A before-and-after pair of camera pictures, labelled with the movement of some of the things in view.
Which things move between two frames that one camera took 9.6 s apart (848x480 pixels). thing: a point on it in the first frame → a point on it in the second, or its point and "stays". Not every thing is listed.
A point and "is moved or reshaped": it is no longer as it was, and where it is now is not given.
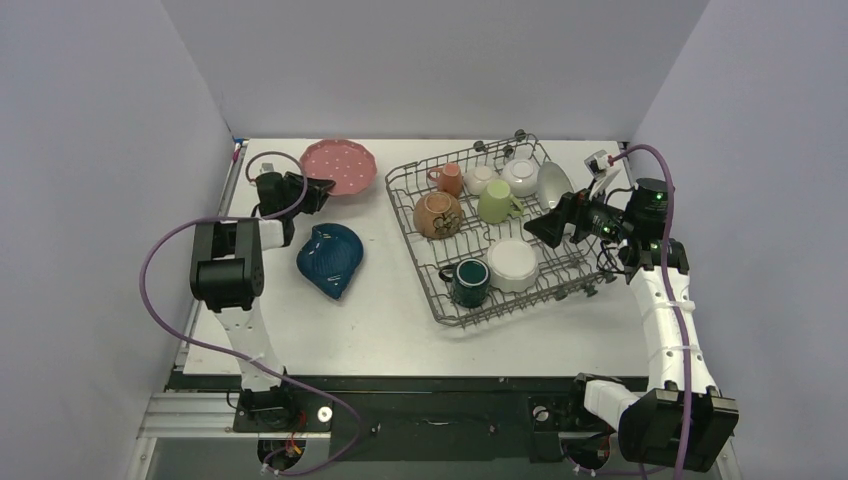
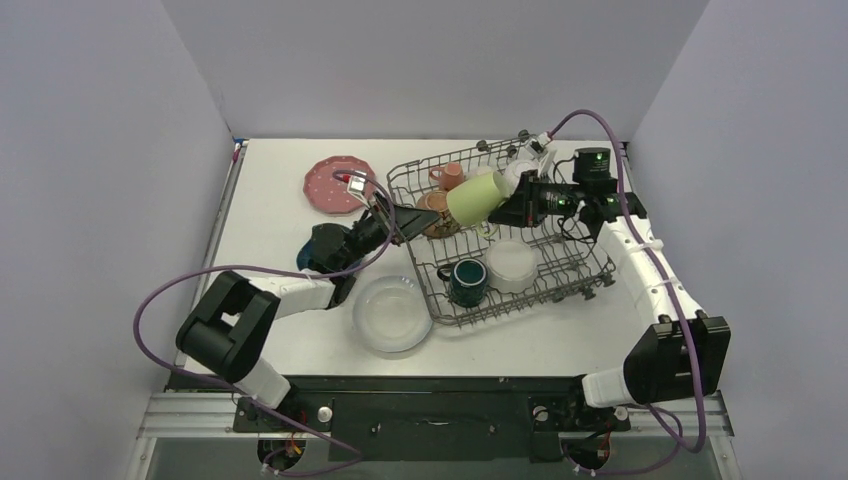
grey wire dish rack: (464, 213) stays
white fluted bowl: (513, 264) stays
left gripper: (316, 191) → (408, 221)
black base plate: (405, 417) stays
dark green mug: (471, 278) stays
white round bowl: (523, 177) stays
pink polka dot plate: (351, 165) is moved or reshaped
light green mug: (496, 203) is moved or reshaped
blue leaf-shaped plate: (331, 257) stays
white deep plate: (552, 183) is moved or reshaped
